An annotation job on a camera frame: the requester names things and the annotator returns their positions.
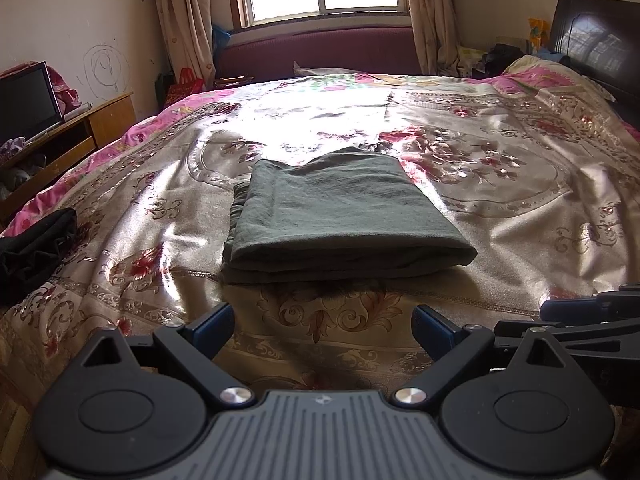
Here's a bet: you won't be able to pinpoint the dark wooden headboard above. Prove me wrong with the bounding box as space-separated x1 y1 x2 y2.
549 0 640 127

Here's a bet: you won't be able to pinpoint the red gift bag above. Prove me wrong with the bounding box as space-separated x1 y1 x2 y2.
163 67 205 108

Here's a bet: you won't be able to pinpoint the black flat television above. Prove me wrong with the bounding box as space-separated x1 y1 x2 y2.
0 62 63 143

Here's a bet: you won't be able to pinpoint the black folded garment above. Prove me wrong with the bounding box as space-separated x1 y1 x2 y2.
0 208 77 309

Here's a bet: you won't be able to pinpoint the grey-green pants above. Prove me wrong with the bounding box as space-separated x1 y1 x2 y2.
221 148 477 284

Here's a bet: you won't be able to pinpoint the dark clothes pile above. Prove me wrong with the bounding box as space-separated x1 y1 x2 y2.
475 44 525 78

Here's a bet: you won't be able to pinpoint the maroon padded window bench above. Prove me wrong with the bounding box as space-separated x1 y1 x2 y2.
215 27 421 82

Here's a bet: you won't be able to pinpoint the beige curtain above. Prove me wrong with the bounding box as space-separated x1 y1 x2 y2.
155 0 215 88
408 0 459 76

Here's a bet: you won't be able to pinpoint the left beige curtain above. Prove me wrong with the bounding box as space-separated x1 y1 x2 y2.
155 0 215 88

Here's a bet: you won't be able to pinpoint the wooden tv cabinet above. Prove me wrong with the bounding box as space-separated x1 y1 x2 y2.
1 92 136 226

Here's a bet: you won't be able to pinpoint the right beige curtain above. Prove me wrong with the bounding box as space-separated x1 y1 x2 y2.
408 0 459 76

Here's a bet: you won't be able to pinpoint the pink cloth behind television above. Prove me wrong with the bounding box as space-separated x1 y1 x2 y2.
1 61 81 115

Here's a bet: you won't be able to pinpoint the floral satin bed quilt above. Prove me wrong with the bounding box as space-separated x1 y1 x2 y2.
1 56 639 479

